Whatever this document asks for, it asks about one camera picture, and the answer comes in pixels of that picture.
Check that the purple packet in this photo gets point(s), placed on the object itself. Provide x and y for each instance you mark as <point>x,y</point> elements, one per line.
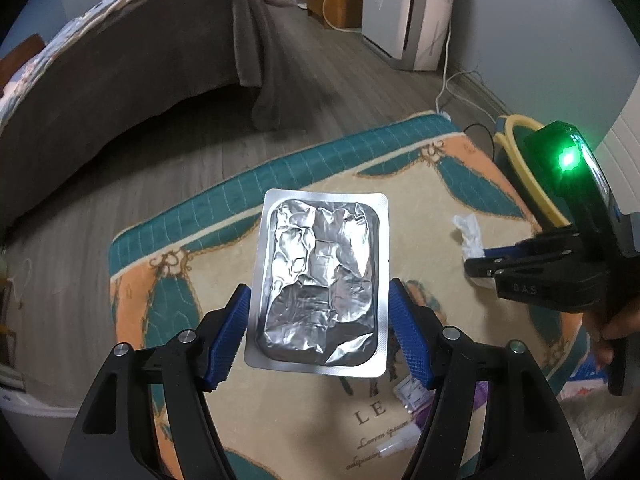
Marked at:
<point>450,402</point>

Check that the teal and beige patterned rug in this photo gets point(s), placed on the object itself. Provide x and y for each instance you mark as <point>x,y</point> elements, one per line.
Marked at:
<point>200,240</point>

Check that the white tissue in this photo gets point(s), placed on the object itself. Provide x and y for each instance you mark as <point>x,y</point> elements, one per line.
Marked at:
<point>470,232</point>

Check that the blue white packet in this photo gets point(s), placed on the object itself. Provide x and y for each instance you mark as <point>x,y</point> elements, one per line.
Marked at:
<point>580,382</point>

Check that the person's right hand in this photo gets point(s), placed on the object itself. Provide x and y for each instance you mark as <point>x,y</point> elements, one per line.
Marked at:
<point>596,335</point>

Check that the aluminium foil tray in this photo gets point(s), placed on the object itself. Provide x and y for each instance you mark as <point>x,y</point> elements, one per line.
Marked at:
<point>320,280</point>

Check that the teal bin with yellow rim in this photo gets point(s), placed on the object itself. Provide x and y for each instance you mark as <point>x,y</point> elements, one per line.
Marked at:
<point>516,166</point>

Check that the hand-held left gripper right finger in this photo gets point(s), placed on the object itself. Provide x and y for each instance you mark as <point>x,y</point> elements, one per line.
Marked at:
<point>407,340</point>

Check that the wooden headboard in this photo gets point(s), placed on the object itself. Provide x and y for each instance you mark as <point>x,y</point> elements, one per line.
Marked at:
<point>20,57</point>

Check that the beige fluffy mat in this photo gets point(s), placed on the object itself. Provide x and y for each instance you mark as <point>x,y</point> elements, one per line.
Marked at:
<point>580,435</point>

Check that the white plastic object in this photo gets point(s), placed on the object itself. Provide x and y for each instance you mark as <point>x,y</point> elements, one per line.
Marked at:
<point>20,395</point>

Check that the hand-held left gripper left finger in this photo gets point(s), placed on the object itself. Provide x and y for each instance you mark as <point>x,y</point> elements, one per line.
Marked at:
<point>230,340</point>

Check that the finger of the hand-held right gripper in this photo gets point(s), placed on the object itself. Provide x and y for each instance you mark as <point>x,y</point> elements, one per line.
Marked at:
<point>540,280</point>
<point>540,246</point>

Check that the bed with brown cover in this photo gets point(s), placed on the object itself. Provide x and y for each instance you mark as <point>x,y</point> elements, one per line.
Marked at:
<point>125,110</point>

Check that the small clear vial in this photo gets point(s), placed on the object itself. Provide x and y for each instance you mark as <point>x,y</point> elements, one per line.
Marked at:
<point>395,446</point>

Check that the white air purifier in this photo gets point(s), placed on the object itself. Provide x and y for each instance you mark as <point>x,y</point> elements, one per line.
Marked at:
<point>390,10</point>

